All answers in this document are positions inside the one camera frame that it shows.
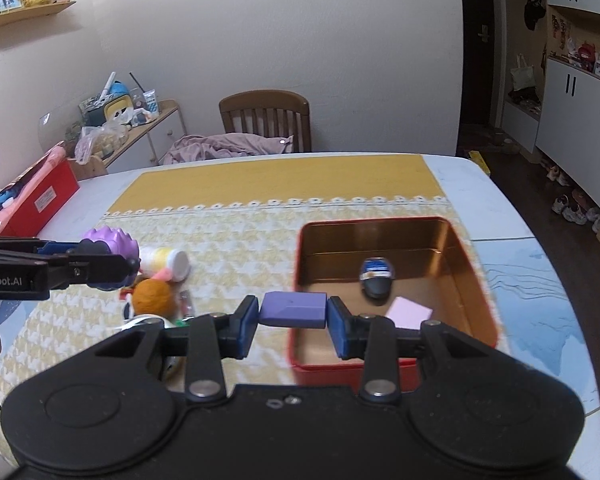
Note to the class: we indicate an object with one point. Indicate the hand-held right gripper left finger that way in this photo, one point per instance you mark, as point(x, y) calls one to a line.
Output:
point(249, 322)

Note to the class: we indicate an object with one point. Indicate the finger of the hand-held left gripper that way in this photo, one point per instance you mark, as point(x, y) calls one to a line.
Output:
point(95, 267)
point(62, 247)

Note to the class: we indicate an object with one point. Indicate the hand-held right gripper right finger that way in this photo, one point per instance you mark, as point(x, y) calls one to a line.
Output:
point(337, 330)

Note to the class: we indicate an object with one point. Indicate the purple spiky ball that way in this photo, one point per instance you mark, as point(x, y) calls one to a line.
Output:
point(112, 242)

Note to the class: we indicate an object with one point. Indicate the purple rectangular block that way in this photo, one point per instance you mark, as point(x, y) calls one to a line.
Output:
point(292, 310)

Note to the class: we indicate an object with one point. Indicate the orange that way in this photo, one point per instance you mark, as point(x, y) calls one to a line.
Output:
point(152, 297)

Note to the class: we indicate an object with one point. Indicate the white and yellow bottle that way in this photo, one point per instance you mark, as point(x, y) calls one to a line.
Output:
point(167, 262)

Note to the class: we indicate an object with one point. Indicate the red tin box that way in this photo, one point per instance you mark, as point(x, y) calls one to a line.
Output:
point(430, 280)

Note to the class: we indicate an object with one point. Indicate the red cardboard box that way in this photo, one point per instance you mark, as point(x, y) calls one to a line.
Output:
point(45, 200)

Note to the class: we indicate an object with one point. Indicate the blue and black oval gadget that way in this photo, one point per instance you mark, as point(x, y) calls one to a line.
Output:
point(377, 277)

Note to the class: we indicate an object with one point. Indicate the white plastic object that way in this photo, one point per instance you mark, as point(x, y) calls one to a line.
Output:
point(140, 321)

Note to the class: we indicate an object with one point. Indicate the pink sticky note pad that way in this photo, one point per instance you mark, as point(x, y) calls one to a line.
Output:
point(409, 312)

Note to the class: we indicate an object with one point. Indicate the yellow houndstooth table mat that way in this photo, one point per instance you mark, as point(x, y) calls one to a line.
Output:
point(230, 240)

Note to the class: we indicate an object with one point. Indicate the clear plastic bag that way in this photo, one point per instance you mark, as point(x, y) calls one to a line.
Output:
point(100, 140)

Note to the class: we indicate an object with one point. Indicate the blue and yellow toy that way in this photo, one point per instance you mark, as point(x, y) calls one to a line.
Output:
point(112, 102)

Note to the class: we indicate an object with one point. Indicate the wooden side cabinet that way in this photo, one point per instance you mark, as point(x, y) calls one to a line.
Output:
point(157, 125)

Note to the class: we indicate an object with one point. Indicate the mauve cloth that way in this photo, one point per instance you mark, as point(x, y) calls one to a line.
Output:
point(220, 146)

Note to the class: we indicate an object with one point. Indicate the wooden chair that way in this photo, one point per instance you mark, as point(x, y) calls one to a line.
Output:
point(265, 115)

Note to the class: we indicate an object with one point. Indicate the yellow box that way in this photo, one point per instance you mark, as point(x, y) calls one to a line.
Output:
point(480, 161)

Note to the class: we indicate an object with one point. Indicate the row of shoes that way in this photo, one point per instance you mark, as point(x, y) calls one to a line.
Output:
point(575, 210)

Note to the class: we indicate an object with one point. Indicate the white tote bag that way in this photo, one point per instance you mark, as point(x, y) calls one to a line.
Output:
point(522, 75)

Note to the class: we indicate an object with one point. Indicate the dark door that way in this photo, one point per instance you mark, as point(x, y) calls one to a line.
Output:
point(480, 45)

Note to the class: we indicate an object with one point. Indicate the row of shelf toys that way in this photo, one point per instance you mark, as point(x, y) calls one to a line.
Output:
point(587, 55)

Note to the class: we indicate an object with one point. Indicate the black hanging bag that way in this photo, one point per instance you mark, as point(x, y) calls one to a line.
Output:
point(534, 10)

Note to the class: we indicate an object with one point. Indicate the wooden wall shelf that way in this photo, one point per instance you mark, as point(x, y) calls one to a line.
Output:
point(30, 15)

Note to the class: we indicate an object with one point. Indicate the white wall cabinet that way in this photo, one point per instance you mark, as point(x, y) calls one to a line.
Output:
point(580, 95)

